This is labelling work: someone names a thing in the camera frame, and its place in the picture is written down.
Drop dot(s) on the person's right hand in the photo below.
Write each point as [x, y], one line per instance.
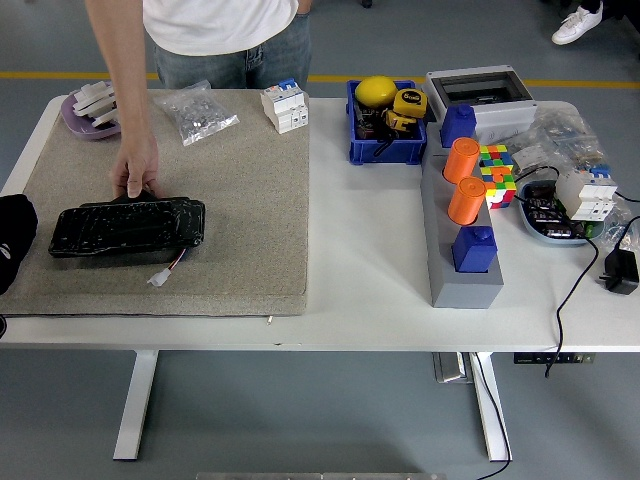
[140, 162]

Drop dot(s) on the black glossy panel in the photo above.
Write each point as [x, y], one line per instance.
[125, 230]

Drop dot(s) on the black cloth rag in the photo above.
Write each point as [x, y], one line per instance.
[15, 235]

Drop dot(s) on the person's right forearm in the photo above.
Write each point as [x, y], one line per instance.
[127, 90]

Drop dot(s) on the black desk control panel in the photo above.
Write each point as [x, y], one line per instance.
[550, 358]

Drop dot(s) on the white plastic clip piece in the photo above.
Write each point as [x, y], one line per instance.
[95, 97]
[106, 118]

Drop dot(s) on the purple plastic tray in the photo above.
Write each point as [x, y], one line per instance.
[80, 129]

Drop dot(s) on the clear bag of screws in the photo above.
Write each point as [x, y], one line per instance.
[197, 115]

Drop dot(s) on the grey-brown mat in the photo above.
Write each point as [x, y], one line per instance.
[240, 200]

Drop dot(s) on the person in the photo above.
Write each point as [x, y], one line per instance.
[225, 25]

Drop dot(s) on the dark metal tool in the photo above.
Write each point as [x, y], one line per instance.
[367, 122]

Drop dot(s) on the blue plastic bin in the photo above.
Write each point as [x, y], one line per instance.
[385, 152]

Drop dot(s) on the yellow round dome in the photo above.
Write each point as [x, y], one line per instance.
[375, 91]

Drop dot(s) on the white table leg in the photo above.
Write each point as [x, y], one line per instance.
[496, 450]
[135, 410]

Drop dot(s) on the yellow and black tool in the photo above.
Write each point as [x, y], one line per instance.
[397, 121]

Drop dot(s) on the yellow tape measure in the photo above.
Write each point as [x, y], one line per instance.
[410, 102]

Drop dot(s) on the blue block with knob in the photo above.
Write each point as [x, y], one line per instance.
[457, 127]
[472, 252]

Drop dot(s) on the orange cylinder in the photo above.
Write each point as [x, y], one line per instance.
[465, 200]
[460, 160]

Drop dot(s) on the grey block holder base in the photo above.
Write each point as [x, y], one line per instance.
[465, 292]

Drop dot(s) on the multicolour puzzle cube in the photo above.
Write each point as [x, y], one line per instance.
[497, 175]

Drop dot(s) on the black electronic parts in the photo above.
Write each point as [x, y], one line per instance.
[542, 205]

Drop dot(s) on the light blue tray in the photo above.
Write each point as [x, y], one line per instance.
[550, 239]

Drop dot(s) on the clear bags of small parts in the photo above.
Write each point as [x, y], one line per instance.
[560, 132]

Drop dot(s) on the person's foot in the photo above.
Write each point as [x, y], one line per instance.
[575, 25]

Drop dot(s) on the crumpled clear plastic bag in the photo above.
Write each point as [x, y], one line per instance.
[619, 222]

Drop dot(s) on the black power adapter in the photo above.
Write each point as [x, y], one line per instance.
[622, 272]

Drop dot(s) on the person's leg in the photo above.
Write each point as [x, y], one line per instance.
[620, 9]

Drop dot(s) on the white circuit breaker blue switch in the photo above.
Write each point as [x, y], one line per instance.
[585, 195]
[285, 110]

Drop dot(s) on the grey electrical enclosure box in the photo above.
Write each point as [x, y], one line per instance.
[505, 117]

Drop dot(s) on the grey metal bracket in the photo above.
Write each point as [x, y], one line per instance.
[450, 369]

